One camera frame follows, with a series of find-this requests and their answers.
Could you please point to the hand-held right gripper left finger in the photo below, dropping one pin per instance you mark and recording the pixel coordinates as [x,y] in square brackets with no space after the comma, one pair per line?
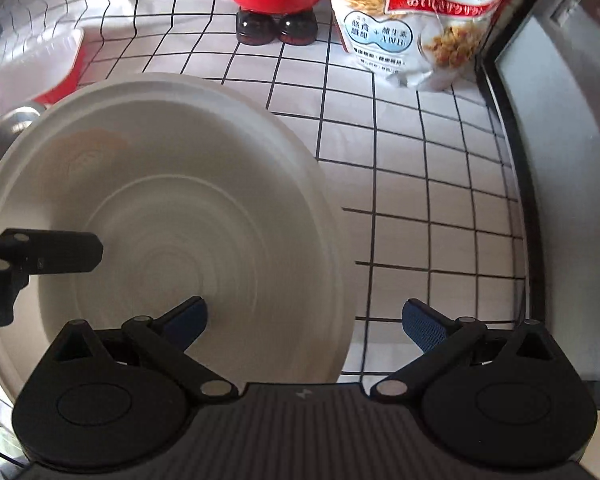
[190,317]

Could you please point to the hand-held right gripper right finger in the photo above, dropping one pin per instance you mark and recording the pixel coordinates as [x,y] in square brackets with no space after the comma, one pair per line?
[422,327]

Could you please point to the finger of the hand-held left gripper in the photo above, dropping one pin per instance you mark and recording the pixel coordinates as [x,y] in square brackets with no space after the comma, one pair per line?
[60,252]

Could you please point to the white paper bowl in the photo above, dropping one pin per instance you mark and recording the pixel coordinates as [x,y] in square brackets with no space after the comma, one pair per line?
[180,200]

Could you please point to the white grid tablecloth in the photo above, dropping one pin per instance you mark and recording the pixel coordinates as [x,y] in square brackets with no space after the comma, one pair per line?
[430,210]

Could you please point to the stainless steel bowl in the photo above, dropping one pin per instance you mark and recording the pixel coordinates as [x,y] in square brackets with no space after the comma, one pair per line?
[10,127]

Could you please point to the white and red plastic tray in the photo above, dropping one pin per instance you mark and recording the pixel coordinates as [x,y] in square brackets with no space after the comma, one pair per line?
[35,67]

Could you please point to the computer case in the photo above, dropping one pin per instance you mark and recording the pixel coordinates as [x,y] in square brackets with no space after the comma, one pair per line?
[570,160]

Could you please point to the red cereal bag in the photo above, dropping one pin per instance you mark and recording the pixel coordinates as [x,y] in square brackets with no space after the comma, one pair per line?
[420,25]

